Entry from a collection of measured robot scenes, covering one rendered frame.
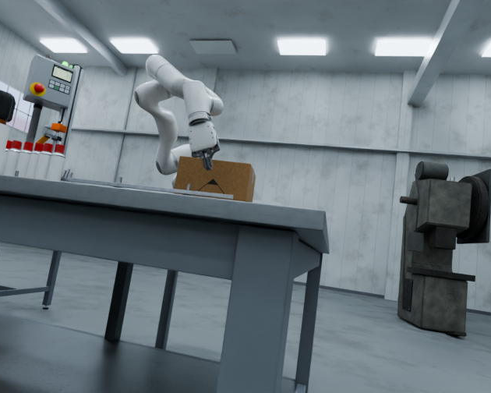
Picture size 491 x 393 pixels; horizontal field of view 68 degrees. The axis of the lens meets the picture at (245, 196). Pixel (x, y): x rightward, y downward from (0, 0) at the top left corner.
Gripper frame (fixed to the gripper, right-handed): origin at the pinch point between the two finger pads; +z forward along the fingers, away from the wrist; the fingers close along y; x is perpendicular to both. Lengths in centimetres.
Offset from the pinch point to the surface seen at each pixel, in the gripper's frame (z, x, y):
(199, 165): -6.0, -16.4, 8.4
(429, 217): 12, -458, -187
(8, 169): -19, 3, 81
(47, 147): -24, 2, 63
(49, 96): -51, -5, 66
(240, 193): 9.1, -18.6, -5.7
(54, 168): -14, 2, 61
